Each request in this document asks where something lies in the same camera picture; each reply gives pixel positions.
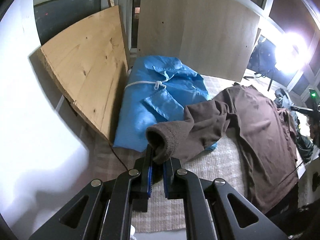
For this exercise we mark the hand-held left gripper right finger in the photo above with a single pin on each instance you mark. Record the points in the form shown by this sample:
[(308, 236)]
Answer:
[(165, 180)]

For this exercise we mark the blue woven bag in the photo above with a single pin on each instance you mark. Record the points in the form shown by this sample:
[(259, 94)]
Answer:
[(155, 97)]

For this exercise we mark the pale wooden panel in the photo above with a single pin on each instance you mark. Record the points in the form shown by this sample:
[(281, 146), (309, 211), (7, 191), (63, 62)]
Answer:
[(200, 30)]

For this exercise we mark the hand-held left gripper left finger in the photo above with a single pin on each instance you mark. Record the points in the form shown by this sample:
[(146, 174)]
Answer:
[(150, 180)]

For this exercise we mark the pine wooden board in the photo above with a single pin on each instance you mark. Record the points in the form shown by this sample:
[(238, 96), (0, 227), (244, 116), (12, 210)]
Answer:
[(87, 67)]

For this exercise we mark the brown sweatshirt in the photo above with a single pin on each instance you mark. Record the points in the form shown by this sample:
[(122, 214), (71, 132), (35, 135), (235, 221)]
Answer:
[(257, 135)]

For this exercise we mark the black tripod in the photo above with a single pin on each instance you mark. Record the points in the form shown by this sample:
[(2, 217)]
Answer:
[(270, 82)]

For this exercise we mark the plaid woven mat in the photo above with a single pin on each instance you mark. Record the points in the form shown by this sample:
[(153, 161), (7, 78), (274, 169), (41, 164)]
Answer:
[(225, 160)]

